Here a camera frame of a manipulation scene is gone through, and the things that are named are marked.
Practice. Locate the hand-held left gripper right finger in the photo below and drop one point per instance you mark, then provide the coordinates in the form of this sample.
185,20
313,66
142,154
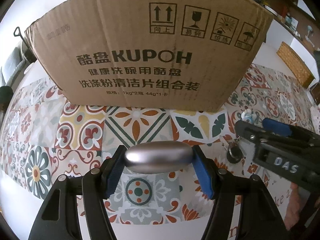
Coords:
203,172

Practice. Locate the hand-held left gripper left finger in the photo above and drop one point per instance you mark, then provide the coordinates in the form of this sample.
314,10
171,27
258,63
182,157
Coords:
117,171

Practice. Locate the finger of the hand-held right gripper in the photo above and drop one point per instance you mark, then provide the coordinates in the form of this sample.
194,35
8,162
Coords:
250,130
276,127

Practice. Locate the black car key fob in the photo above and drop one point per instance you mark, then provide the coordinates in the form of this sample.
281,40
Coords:
233,153

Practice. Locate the silver oval case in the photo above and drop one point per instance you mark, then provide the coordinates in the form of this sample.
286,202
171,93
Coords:
157,156

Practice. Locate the brown cardboard box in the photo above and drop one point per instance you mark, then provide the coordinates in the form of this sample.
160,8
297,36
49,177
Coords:
150,30

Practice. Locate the person's right forearm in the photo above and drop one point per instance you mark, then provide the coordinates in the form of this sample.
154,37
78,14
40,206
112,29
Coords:
297,205

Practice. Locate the white patterned cloth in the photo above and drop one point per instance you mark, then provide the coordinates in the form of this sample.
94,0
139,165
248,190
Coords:
315,117

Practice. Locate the patterned tile print tablecloth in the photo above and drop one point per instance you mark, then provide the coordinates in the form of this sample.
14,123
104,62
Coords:
75,130

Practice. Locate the woven wicker tissue box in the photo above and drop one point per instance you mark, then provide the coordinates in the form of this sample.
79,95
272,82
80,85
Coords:
295,65

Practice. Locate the white sideboard cabinet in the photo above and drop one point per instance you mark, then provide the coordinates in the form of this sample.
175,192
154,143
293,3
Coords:
285,30

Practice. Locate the dark green cloth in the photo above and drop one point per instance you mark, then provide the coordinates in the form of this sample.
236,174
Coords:
5,95

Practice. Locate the grey sofa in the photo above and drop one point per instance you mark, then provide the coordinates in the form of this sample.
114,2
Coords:
12,67

